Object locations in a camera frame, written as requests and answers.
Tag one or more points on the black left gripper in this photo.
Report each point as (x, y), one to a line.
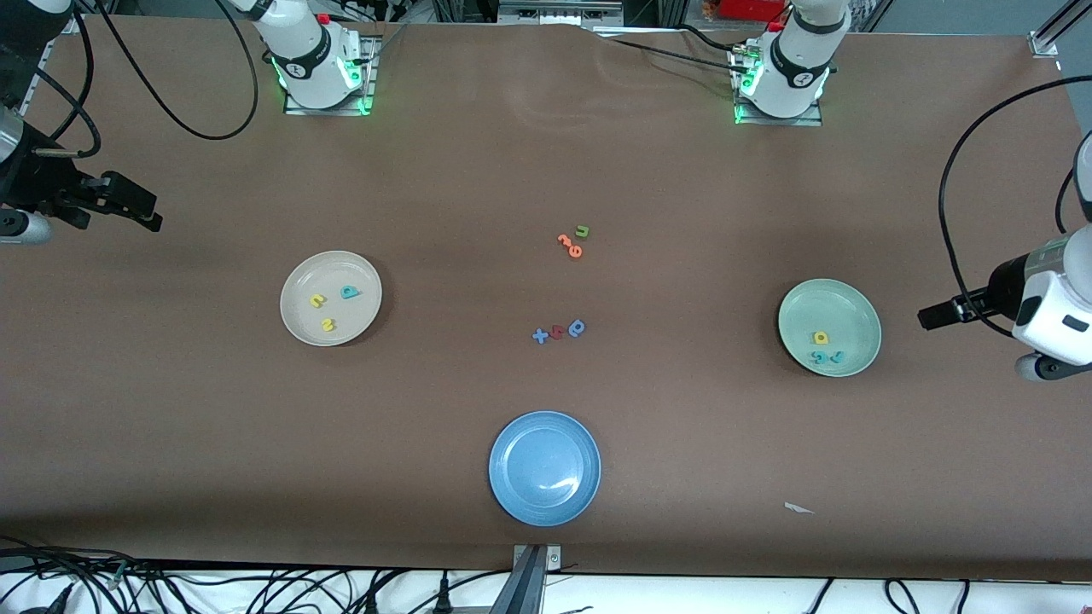
(1005, 288)

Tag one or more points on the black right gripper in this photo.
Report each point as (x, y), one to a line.
(36, 181)

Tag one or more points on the green round plate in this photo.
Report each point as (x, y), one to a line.
(845, 311)

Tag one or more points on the beige round plate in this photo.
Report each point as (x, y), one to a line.
(341, 273)

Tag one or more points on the white paper scrap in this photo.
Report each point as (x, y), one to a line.
(797, 508)

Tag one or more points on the red box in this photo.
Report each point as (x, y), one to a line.
(751, 8)

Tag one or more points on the blue foam letter a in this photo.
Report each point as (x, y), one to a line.
(577, 328)

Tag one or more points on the brown table cover sheet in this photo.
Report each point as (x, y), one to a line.
(546, 153)

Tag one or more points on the blue round plate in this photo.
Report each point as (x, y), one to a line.
(544, 468)

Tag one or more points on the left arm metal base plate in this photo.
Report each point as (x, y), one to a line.
(812, 119)

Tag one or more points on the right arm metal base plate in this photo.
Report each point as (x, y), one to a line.
(368, 81)

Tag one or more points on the aluminium frame rack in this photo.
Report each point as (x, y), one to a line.
(554, 10)

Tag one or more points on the grey metal bracket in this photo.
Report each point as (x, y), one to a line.
(550, 558)

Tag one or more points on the black aluminium post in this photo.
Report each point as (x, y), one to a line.
(525, 593)

